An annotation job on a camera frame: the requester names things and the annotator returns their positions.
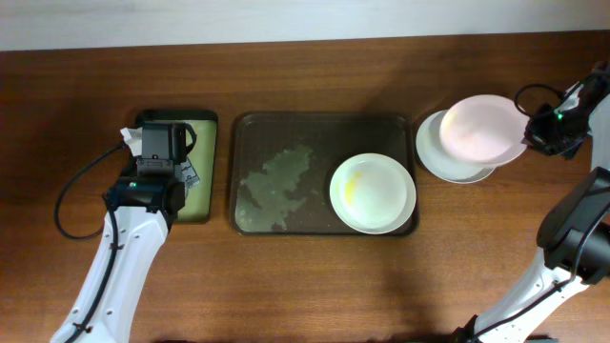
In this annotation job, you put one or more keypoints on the dark brown serving tray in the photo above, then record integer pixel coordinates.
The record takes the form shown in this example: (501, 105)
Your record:
(283, 164)

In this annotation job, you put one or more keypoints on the white plate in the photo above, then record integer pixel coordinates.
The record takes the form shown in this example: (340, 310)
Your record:
(438, 162)

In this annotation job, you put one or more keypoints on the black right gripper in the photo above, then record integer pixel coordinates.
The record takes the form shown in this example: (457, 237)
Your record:
(533, 133)

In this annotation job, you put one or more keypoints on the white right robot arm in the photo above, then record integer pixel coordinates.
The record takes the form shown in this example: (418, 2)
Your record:
(573, 240)

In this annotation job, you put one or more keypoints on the small black soapy water tray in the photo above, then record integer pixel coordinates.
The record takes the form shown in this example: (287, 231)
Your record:
(199, 169)

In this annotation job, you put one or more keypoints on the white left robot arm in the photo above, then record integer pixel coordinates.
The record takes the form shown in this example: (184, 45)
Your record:
(140, 212)

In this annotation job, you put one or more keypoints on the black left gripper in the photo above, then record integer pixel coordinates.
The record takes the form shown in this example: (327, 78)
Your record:
(133, 177)

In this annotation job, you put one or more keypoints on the cream yellow plate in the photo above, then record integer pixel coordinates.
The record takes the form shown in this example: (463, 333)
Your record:
(373, 194)

